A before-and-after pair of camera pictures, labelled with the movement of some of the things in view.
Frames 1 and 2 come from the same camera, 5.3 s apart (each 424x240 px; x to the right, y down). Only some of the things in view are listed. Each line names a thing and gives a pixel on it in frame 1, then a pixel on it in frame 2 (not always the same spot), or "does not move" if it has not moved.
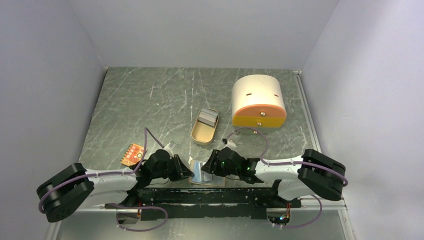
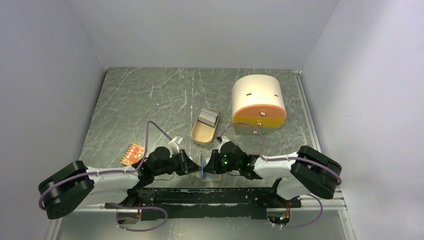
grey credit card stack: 208,116 does not move
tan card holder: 217,180 → 202,161
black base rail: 204,203 does not move
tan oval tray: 202,134 does not move
